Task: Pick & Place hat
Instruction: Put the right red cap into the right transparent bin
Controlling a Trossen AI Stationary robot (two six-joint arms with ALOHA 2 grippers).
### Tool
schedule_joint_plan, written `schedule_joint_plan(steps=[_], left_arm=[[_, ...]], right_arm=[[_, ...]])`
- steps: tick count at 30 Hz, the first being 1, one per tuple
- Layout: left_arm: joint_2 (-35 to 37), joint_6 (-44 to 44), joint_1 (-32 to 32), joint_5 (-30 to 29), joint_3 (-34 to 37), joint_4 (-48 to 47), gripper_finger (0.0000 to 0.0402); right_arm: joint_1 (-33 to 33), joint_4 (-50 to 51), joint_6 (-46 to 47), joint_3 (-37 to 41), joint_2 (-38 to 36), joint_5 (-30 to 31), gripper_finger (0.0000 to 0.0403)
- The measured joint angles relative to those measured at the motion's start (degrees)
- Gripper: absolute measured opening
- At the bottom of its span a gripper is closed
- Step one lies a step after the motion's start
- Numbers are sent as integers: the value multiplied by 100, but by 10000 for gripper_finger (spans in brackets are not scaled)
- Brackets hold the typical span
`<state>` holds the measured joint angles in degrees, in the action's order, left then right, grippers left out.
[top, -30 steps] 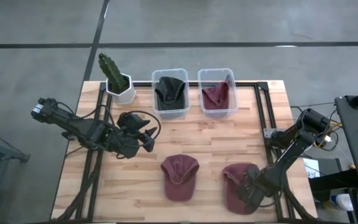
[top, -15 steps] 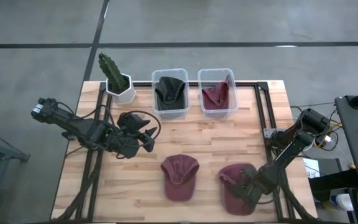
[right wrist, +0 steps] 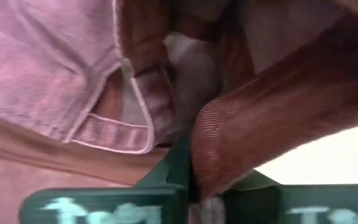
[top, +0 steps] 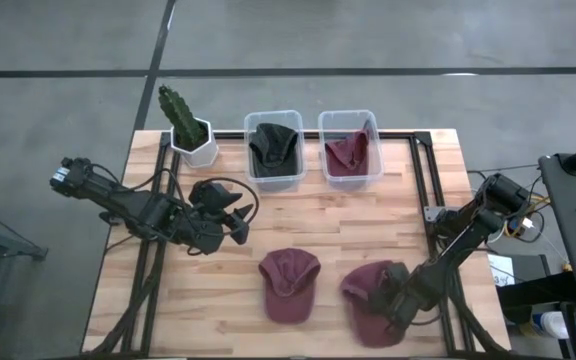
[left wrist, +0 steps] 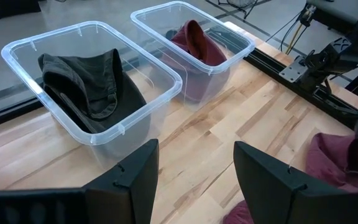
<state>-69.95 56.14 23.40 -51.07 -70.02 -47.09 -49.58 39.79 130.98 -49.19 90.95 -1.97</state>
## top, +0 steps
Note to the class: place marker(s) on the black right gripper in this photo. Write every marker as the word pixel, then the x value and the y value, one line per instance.
pixel 405 297

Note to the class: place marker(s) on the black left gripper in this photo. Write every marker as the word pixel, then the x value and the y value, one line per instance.
pixel 210 227

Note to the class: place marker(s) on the maroon cloth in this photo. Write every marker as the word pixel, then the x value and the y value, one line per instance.
pixel 363 320

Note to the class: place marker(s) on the dark grey cloth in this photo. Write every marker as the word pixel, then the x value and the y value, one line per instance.
pixel 274 150

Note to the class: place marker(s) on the maroon baseball cap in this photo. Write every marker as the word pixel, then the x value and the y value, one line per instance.
pixel 347 157
pixel 289 285

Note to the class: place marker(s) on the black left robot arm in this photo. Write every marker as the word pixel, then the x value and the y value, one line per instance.
pixel 118 197

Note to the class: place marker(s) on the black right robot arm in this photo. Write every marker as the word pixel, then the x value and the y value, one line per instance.
pixel 473 235

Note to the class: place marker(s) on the white hexagonal plant pot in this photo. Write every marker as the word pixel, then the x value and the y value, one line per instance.
pixel 203 152

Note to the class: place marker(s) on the clear plastic storage bin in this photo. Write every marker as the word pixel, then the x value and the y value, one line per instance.
pixel 350 117
pixel 275 117

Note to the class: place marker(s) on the green cactus plant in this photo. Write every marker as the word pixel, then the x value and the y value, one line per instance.
pixel 180 115

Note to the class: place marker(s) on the white paper sheet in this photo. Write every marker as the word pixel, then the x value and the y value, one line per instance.
pixel 500 270

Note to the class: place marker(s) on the white plastic bottle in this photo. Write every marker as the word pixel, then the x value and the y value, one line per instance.
pixel 553 325

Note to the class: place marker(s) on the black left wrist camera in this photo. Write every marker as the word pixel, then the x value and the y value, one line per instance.
pixel 205 192

